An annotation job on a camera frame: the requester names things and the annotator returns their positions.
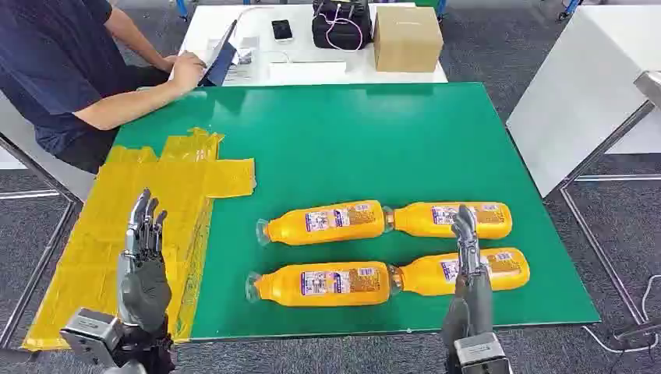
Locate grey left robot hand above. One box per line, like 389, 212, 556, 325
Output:
117, 188, 173, 333

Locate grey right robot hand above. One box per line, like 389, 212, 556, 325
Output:
441, 204, 494, 343

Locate orange drink bottle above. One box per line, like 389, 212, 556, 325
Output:
246, 261, 402, 309
391, 247, 532, 298
384, 201, 514, 241
255, 199, 394, 247

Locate yellow sheet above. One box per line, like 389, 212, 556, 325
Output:
21, 127, 258, 352

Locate green mat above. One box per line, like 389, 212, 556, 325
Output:
114, 82, 602, 343

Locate person's right hand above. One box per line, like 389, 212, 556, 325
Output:
169, 51, 208, 95

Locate large white side table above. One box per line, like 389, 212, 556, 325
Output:
505, 5, 661, 199

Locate dark blue tablet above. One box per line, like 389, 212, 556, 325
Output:
198, 19, 239, 88

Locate person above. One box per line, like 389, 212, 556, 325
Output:
0, 0, 208, 175

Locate white papers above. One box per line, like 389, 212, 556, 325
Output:
206, 36, 261, 83

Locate brown cardboard box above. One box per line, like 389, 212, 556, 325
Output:
372, 5, 444, 74

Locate flat white box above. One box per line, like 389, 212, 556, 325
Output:
267, 60, 348, 84

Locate black smartphone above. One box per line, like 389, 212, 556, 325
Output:
270, 19, 295, 43

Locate black bag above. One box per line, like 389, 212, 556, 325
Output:
311, 0, 373, 51

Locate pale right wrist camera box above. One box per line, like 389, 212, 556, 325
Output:
454, 332, 513, 374

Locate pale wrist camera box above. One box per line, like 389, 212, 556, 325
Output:
60, 308, 125, 368
454, 332, 513, 374

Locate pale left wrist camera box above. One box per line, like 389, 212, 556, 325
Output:
60, 308, 125, 368

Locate metal floor frame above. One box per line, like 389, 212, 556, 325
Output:
559, 101, 661, 326
0, 132, 83, 351

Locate white floor cable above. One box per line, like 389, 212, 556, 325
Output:
582, 273, 661, 355

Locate white cable on bag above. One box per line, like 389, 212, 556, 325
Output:
313, 4, 366, 53

